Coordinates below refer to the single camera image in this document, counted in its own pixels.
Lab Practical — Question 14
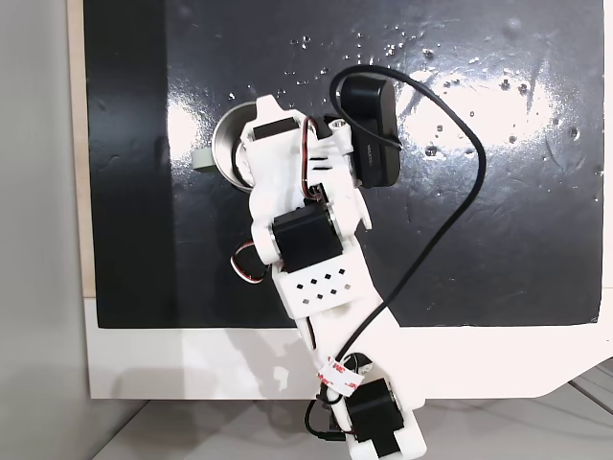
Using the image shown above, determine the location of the grey-green steel-rimmed mug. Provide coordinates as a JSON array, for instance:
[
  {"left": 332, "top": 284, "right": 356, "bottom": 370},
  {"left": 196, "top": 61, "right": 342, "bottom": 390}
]
[{"left": 192, "top": 101, "right": 262, "bottom": 195}]

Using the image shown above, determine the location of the black table mat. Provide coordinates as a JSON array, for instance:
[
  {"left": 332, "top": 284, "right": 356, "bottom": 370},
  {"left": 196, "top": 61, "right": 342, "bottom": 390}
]
[{"left": 81, "top": 0, "right": 606, "bottom": 331}]

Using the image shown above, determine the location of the white tape red print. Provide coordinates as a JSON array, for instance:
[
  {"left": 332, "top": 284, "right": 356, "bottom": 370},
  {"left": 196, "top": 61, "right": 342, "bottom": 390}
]
[{"left": 317, "top": 356, "right": 365, "bottom": 398}]

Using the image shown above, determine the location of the red black servo wire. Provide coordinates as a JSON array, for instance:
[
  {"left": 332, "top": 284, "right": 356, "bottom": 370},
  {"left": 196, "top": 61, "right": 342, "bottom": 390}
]
[
  {"left": 297, "top": 116, "right": 331, "bottom": 198},
  {"left": 229, "top": 241, "right": 268, "bottom": 286}
]

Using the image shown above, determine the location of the black oval camera box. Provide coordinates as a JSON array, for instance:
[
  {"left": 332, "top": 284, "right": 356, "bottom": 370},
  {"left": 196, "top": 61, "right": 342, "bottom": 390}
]
[{"left": 336, "top": 76, "right": 403, "bottom": 190}]

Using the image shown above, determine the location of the black camera cable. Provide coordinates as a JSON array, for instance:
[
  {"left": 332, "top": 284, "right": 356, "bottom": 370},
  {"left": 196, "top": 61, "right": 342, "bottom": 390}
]
[{"left": 304, "top": 64, "right": 488, "bottom": 445}]

